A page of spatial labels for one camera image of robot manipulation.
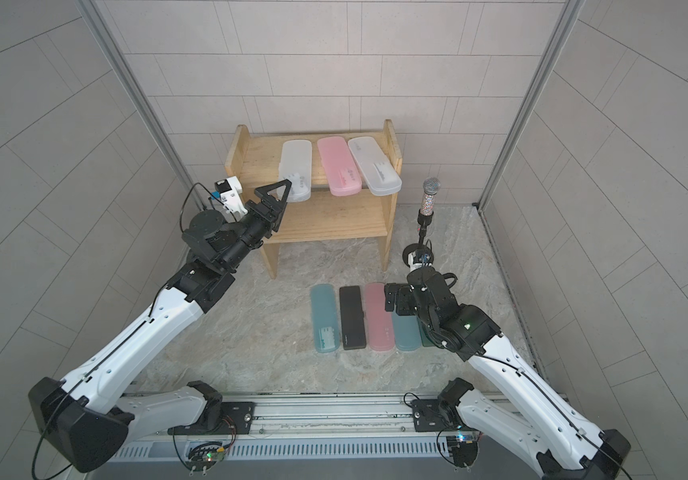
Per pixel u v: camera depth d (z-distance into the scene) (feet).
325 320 2.85
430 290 1.64
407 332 2.81
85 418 1.18
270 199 1.82
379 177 2.15
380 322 2.81
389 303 2.08
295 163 2.27
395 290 2.08
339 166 2.23
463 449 2.22
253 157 2.40
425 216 2.96
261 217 1.81
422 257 2.03
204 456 2.16
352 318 2.85
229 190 1.89
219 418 2.19
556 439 1.27
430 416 2.36
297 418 2.37
